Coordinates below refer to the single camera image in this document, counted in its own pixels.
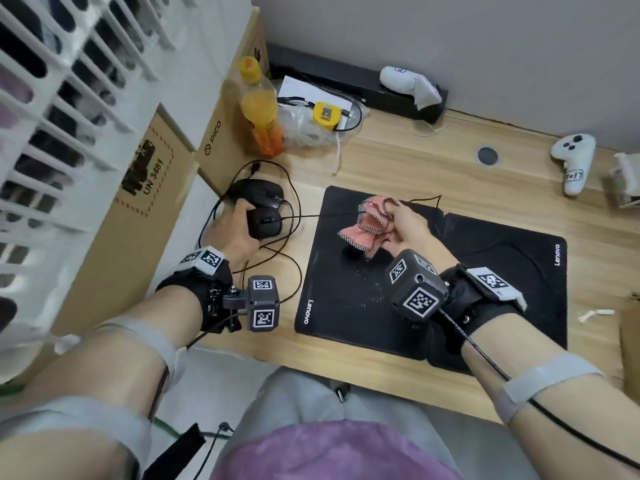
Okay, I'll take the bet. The person's right forearm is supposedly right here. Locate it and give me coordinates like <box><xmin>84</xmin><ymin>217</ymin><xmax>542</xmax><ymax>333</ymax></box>
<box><xmin>459</xmin><ymin>327</ymin><xmax>640</xmax><ymax>480</ymax></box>

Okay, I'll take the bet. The orange juice bottle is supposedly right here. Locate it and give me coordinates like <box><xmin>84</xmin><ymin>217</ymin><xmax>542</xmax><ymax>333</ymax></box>
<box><xmin>222</xmin><ymin>55</ymin><xmax>286</xmax><ymax>159</ymax></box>

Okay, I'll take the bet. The thin white wire loop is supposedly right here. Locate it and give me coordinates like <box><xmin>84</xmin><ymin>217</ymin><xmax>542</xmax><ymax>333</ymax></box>
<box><xmin>412</xmin><ymin>119</ymin><xmax>451</xmax><ymax>138</ymax></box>

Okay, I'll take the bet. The white board panel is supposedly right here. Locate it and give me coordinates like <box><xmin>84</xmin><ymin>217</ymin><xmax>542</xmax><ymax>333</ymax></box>
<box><xmin>145</xmin><ymin>174</ymin><xmax>236</xmax><ymax>305</ymax></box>

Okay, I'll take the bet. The clear plastic bag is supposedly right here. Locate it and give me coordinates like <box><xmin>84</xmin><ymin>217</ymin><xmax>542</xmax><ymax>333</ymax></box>
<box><xmin>277</xmin><ymin>102</ymin><xmax>371</xmax><ymax>149</ymax></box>

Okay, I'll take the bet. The person's left hand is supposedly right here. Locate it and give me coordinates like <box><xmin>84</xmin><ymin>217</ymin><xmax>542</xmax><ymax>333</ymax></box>
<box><xmin>202</xmin><ymin>198</ymin><xmax>263</xmax><ymax>269</ymax></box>

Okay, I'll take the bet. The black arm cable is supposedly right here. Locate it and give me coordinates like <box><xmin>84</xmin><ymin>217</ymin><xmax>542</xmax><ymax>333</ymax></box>
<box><xmin>147</xmin><ymin>314</ymin><xmax>243</xmax><ymax>423</ymax></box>
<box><xmin>439</xmin><ymin>312</ymin><xmax>640</xmax><ymax>471</ymax></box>

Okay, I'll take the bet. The white paper sheet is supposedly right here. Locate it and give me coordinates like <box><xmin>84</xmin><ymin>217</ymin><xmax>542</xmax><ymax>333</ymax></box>
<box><xmin>276</xmin><ymin>74</ymin><xmax>366</xmax><ymax>121</ymax></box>

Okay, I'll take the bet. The black mouse pad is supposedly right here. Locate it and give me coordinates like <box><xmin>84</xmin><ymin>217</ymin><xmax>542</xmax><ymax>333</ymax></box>
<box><xmin>295</xmin><ymin>185</ymin><xmax>446</xmax><ymax>361</ymax></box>
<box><xmin>427</xmin><ymin>213</ymin><xmax>569</xmax><ymax>375</ymax></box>

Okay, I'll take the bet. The black wrist strap white marker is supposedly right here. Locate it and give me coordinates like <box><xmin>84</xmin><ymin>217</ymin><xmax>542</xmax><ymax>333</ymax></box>
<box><xmin>155</xmin><ymin>246</ymin><xmax>235</xmax><ymax>335</ymax></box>
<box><xmin>437</xmin><ymin>264</ymin><xmax>529</xmax><ymax>353</ymax></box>

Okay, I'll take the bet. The white controller with label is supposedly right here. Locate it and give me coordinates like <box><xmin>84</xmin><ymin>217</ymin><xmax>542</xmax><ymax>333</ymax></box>
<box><xmin>549</xmin><ymin>133</ymin><xmax>597</xmax><ymax>197</ymax></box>

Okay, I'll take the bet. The person's right hand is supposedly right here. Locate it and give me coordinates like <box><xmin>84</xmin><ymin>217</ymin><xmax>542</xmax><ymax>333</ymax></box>
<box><xmin>387</xmin><ymin>202</ymin><xmax>459</xmax><ymax>275</ymax></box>

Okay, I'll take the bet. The thin black cable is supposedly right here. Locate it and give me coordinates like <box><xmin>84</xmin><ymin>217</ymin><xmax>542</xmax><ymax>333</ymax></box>
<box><xmin>277</xmin><ymin>77</ymin><xmax>363</xmax><ymax>133</ymax></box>

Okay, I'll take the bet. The cardboard box with round logo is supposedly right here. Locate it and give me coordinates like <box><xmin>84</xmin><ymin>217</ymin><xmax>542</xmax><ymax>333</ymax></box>
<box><xmin>192</xmin><ymin>7</ymin><xmax>271</xmax><ymax>195</ymax></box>

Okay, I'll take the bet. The person's left forearm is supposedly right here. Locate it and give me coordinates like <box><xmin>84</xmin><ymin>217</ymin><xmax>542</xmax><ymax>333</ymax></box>
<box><xmin>0</xmin><ymin>284</ymin><xmax>206</xmax><ymax>445</ymax></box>

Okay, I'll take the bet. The person's purple shirt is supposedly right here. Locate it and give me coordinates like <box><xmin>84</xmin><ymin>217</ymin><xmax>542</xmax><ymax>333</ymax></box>
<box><xmin>209</xmin><ymin>419</ymin><xmax>463</xmax><ymax>480</ymax></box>

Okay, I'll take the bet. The black wrist camera with markers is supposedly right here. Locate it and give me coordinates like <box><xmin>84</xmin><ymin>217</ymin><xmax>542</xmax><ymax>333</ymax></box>
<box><xmin>222</xmin><ymin>275</ymin><xmax>281</xmax><ymax>333</ymax></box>
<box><xmin>385</xmin><ymin>249</ymin><xmax>449</xmax><ymax>323</ymax></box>

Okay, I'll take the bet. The white slatted crate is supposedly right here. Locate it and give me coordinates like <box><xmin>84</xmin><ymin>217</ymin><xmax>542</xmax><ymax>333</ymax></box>
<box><xmin>0</xmin><ymin>0</ymin><xmax>196</xmax><ymax>355</ymax></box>

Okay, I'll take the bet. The pink cleaning cloth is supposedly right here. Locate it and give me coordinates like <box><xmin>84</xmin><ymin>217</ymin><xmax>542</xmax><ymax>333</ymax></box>
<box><xmin>337</xmin><ymin>194</ymin><xmax>403</xmax><ymax>261</ymax></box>

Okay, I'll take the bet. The yellow tape measure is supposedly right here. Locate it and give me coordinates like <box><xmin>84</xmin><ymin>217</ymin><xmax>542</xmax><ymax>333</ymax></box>
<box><xmin>313</xmin><ymin>101</ymin><xmax>343</xmax><ymax>129</ymax></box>

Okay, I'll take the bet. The thin black cord with plug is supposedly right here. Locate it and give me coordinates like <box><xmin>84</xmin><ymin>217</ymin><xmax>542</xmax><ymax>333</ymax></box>
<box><xmin>192</xmin><ymin>421</ymin><xmax>235</xmax><ymax>480</ymax></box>

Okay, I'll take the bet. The cardboard box with dark writing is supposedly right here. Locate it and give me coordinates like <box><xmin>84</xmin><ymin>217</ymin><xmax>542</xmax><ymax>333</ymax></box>
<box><xmin>619</xmin><ymin>294</ymin><xmax>640</xmax><ymax>391</ymax></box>

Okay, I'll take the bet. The small open cardboard box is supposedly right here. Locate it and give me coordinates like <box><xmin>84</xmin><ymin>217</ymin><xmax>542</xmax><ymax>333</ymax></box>
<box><xmin>611</xmin><ymin>152</ymin><xmax>640</xmax><ymax>209</ymax></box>

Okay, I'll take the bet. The large cardboard box red-dotted label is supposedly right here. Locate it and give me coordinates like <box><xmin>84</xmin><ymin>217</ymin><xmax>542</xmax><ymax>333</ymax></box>
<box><xmin>15</xmin><ymin>110</ymin><xmax>199</xmax><ymax>375</ymax></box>

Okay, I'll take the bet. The black mouse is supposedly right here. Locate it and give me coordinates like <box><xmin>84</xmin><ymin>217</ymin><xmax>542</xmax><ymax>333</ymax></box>
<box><xmin>245</xmin><ymin>207</ymin><xmax>285</xmax><ymax>241</ymax></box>
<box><xmin>227</xmin><ymin>178</ymin><xmax>287</xmax><ymax>208</ymax></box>

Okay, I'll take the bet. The long black bar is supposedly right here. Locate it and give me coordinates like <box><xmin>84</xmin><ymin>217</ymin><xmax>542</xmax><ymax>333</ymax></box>
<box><xmin>267</xmin><ymin>43</ymin><xmax>449</xmax><ymax>125</ymax></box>

